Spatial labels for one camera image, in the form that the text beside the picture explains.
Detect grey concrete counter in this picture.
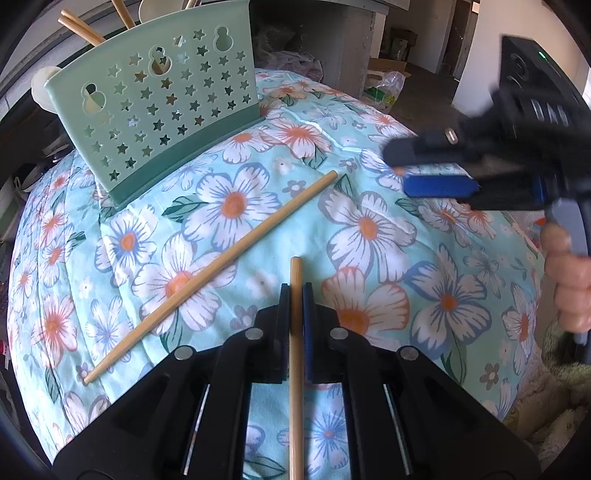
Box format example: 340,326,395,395
249,0,413,88

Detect white plastic ladle spoon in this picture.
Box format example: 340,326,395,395
139,0,188,17

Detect person's right hand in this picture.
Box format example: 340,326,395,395
540,224,591,333

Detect cream fluffy blanket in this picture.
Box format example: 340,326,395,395
521,318,591,462

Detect green star-cutout utensil holder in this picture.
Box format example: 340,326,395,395
44,0,267,209

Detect floral turquoise blanket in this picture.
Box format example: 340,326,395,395
7,68,548,480

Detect wooden chopstick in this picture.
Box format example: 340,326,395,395
62,8,106,42
288,257,305,480
58,14,100,47
112,0,137,28
84,171,339,385

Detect clear bag of rice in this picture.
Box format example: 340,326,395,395
364,69,408,112

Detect cardboard box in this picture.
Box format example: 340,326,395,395
367,58,413,82

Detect pink plastic bag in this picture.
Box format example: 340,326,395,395
259,48,325,85

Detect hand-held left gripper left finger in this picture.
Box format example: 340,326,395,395
53,282,293,480

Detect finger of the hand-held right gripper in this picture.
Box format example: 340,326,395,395
383,113,505,169
403,174,537,211

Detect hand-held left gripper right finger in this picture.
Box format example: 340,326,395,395
302,282,541,480

